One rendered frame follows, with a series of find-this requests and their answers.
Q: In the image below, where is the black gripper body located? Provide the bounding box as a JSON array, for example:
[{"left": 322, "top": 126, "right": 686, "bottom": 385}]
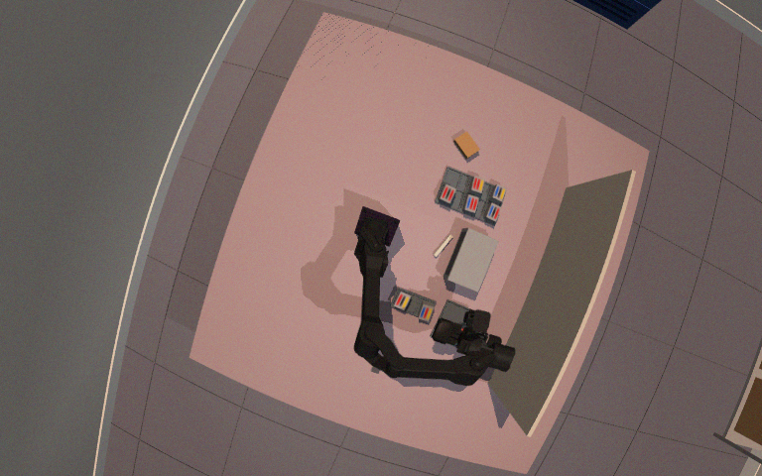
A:
[{"left": 432, "top": 317, "right": 502, "bottom": 348}]

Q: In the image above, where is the cream flat bar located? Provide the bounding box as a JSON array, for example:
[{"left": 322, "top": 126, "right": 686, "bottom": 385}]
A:
[{"left": 434, "top": 234, "right": 453, "bottom": 257}]

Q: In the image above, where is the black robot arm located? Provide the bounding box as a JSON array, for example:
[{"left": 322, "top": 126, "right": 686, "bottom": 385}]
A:
[{"left": 354, "top": 216, "right": 515, "bottom": 386}]

